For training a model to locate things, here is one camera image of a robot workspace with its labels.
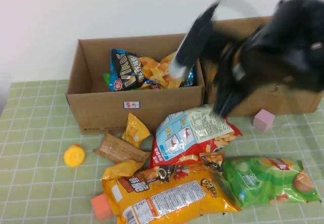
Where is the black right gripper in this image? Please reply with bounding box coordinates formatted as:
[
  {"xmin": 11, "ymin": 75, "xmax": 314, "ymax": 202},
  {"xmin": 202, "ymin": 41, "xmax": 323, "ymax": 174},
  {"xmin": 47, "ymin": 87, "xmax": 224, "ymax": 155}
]
[{"xmin": 212, "ymin": 41, "xmax": 257, "ymax": 116}]

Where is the black blue Vikas chip bag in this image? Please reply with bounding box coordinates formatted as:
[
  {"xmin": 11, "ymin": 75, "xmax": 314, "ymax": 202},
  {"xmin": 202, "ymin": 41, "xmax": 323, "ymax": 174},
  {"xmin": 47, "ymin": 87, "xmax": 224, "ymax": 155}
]
[{"xmin": 109, "ymin": 48, "xmax": 198, "ymax": 92}]

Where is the small black orange snack packet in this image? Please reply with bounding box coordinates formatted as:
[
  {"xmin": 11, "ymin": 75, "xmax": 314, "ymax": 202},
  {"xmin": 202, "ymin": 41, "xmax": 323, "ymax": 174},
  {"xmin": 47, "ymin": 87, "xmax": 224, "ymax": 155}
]
[
  {"xmin": 199, "ymin": 152, "xmax": 226, "ymax": 175},
  {"xmin": 141, "ymin": 164, "xmax": 177, "ymax": 184}
]

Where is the small yellow snack packet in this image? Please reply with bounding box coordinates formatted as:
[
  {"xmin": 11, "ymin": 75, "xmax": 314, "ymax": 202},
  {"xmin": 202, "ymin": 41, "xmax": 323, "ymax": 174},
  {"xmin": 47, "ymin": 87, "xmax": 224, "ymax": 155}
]
[
  {"xmin": 101, "ymin": 159, "xmax": 145, "ymax": 182},
  {"xmin": 121, "ymin": 112, "xmax": 151, "ymax": 149}
]

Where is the large yellow snack bag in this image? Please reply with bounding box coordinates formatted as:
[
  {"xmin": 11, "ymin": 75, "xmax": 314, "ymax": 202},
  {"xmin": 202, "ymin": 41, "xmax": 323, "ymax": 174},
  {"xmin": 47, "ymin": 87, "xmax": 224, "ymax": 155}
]
[{"xmin": 101, "ymin": 167, "xmax": 242, "ymax": 224}]

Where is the pink foam cube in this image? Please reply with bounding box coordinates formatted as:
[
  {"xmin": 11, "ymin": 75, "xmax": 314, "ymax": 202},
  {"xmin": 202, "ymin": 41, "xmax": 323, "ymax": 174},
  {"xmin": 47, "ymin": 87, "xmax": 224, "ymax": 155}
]
[{"xmin": 253, "ymin": 109, "xmax": 276, "ymax": 133}]

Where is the taped cardboard box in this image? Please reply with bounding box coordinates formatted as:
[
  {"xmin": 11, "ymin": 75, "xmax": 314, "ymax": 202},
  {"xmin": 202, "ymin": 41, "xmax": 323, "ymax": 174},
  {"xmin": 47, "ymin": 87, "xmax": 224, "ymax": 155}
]
[{"xmin": 201, "ymin": 16, "xmax": 324, "ymax": 117}]

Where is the red blue shrimp cracker bag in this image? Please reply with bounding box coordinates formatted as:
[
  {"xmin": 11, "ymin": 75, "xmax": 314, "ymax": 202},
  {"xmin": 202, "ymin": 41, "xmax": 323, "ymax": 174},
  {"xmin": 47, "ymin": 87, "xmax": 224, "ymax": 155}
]
[{"xmin": 149, "ymin": 105, "xmax": 243, "ymax": 169}]

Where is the large green Lay's chip bag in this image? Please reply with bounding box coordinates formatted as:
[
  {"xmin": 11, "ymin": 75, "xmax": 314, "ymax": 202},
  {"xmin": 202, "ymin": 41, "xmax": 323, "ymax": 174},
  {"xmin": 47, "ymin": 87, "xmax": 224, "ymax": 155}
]
[{"xmin": 222, "ymin": 157, "xmax": 321, "ymax": 208}]

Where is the white blue-edged label sticker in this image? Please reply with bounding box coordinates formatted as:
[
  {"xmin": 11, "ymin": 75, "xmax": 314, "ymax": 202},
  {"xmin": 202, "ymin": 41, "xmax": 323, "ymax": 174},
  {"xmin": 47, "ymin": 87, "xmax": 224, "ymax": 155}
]
[{"xmin": 123, "ymin": 100, "xmax": 141, "ymax": 109}]

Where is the brown biscuit packet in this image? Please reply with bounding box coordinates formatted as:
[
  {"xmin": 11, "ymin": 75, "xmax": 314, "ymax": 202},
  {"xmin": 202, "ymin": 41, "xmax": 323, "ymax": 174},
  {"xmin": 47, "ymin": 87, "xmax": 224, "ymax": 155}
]
[{"xmin": 92, "ymin": 132, "xmax": 152, "ymax": 163}]

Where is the small green Lay's chip bag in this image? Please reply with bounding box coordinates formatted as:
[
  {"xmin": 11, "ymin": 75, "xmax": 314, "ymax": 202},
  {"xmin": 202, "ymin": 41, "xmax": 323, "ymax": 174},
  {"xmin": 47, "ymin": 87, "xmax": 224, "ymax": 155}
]
[{"xmin": 102, "ymin": 72, "xmax": 163, "ymax": 92}]

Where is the cardboard box with 95338 print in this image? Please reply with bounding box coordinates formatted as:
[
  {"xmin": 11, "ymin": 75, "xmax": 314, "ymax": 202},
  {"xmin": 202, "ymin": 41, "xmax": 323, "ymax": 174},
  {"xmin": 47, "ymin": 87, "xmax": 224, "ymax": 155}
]
[{"xmin": 65, "ymin": 33, "xmax": 205, "ymax": 136}]

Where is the yellow duck toy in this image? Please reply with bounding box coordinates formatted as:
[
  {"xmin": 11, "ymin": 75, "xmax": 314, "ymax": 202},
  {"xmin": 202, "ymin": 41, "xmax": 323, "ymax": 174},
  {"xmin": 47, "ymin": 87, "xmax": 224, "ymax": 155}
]
[{"xmin": 63, "ymin": 144, "xmax": 86, "ymax": 168}]

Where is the orange foam block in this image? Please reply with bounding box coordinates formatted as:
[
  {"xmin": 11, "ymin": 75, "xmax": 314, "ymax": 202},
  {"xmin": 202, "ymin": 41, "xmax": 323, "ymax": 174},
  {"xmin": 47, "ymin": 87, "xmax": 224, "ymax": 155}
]
[{"xmin": 90, "ymin": 193, "xmax": 114, "ymax": 222}]

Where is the green checked tablecloth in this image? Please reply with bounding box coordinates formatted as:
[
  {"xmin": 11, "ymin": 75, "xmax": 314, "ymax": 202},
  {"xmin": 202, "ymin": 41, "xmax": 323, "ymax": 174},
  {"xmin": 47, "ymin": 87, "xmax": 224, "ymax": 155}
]
[{"xmin": 0, "ymin": 79, "xmax": 324, "ymax": 224}]

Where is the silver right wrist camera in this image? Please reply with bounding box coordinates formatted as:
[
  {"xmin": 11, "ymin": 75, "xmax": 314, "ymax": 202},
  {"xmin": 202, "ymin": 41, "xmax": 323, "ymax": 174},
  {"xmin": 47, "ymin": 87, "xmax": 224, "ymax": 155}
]
[{"xmin": 170, "ymin": 0, "xmax": 259, "ymax": 79}]

